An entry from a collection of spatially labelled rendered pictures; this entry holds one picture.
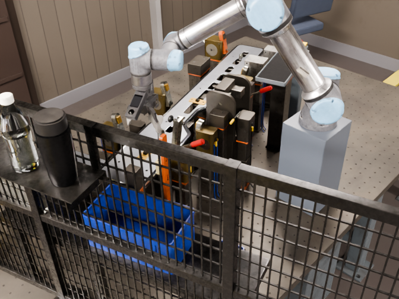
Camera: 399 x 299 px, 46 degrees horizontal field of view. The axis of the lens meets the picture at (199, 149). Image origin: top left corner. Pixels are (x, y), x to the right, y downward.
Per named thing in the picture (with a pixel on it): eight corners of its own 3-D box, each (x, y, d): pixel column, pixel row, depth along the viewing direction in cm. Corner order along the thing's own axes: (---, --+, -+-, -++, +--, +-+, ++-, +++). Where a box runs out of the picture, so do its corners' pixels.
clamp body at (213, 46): (206, 88, 299) (205, 33, 277) (226, 92, 293) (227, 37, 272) (200, 94, 293) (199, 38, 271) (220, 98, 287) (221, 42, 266)
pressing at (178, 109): (233, 44, 281) (234, 41, 280) (269, 50, 273) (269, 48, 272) (91, 177, 183) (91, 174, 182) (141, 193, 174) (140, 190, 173)
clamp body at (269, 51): (263, 101, 284) (268, 44, 262) (282, 105, 279) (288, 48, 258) (259, 107, 278) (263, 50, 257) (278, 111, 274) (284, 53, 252)
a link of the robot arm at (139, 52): (148, 49, 163) (124, 48, 163) (151, 78, 169) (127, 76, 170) (152, 40, 169) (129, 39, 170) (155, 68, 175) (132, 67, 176)
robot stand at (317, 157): (337, 194, 215) (352, 120, 191) (313, 217, 203) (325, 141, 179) (300, 175, 226) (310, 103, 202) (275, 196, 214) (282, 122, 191)
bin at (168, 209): (115, 212, 161) (110, 182, 153) (196, 238, 150) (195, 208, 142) (86, 245, 149) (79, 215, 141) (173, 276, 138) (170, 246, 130)
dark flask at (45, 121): (62, 166, 116) (47, 102, 106) (86, 174, 114) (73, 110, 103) (41, 184, 111) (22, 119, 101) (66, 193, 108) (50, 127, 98)
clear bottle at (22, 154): (25, 155, 120) (5, 85, 109) (45, 162, 118) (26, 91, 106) (6, 169, 116) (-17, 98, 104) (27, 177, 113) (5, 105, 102)
